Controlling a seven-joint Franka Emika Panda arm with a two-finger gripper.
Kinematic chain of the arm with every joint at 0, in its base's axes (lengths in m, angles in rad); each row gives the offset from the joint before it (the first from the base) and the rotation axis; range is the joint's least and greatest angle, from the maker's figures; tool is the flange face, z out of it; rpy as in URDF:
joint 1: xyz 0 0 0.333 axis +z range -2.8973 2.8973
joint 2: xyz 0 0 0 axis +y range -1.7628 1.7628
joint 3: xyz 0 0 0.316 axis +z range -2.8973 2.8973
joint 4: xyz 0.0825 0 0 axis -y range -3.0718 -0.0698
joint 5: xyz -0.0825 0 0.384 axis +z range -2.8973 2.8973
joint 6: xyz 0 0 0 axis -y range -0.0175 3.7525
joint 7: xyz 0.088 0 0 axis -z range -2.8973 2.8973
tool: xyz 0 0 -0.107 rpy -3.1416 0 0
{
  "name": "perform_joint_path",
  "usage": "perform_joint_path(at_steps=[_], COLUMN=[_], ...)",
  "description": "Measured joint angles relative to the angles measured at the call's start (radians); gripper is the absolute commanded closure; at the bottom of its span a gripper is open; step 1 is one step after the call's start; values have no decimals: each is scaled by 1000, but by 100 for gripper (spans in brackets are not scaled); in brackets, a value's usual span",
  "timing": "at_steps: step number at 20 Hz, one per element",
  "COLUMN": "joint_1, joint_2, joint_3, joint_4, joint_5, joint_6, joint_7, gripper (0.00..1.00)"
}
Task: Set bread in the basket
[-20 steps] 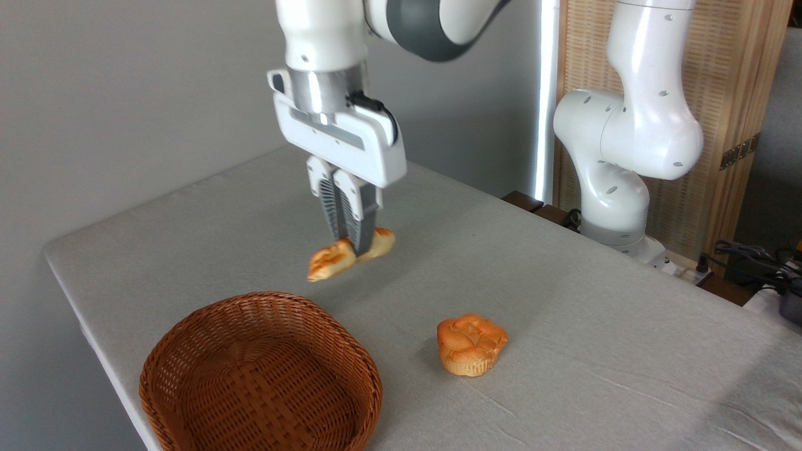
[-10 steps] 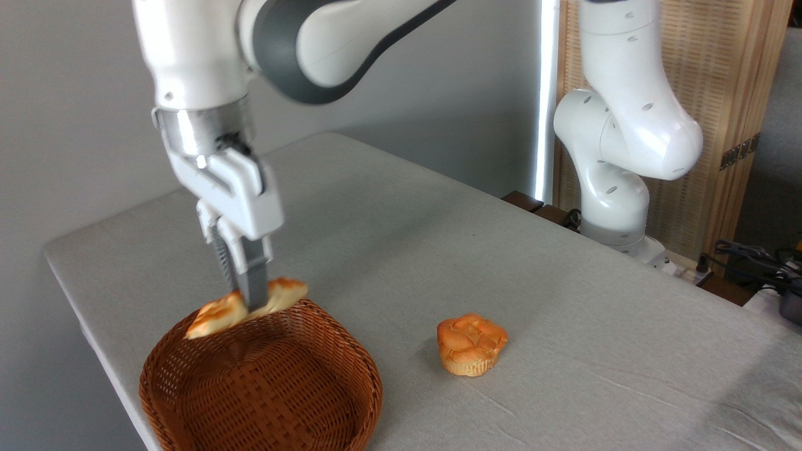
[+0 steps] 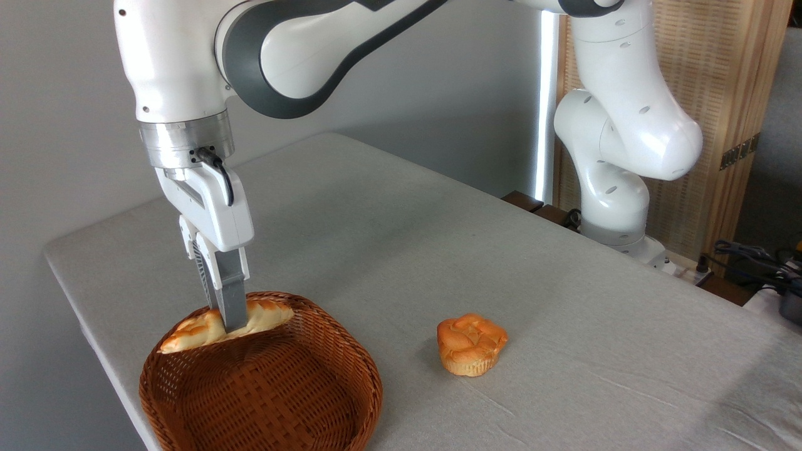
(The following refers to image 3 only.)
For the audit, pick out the round knotted bread bun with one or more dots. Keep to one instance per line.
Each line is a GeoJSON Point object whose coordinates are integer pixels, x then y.
{"type": "Point", "coordinates": [470, 344]}

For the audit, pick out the white power strip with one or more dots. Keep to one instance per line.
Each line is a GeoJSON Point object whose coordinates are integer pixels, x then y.
{"type": "Point", "coordinates": [686, 270]}

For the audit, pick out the long braided bread loaf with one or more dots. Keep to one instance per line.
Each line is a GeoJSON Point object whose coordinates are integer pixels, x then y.
{"type": "Point", "coordinates": [188, 335]}

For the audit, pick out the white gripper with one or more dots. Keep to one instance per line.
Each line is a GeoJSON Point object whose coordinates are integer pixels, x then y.
{"type": "Point", "coordinates": [216, 219]}

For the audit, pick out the dark brown wooden block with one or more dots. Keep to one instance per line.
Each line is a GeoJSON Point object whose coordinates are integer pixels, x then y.
{"type": "Point", "coordinates": [523, 200]}
{"type": "Point", "coordinates": [552, 215]}

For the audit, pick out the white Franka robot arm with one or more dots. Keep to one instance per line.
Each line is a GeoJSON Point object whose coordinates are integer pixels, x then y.
{"type": "Point", "coordinates": [175, 62]}

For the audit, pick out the grey tablecloth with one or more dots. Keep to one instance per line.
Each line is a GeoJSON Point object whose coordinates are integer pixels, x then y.
{"type": "Point", "coordinates": [564, 344]}

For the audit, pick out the dark grey device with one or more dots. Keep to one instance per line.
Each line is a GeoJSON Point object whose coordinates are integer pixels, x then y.
{"type": "Point", "coordinates": [792, 308]}

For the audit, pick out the brown woven wicker basket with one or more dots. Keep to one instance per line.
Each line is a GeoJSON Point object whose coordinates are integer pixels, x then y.
{"type": "Point", "coordinates": [263, 394]}

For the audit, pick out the metal screen hinge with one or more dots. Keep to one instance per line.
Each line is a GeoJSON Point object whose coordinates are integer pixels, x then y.
{"type": "Point", "coordinates": [739, 151]}

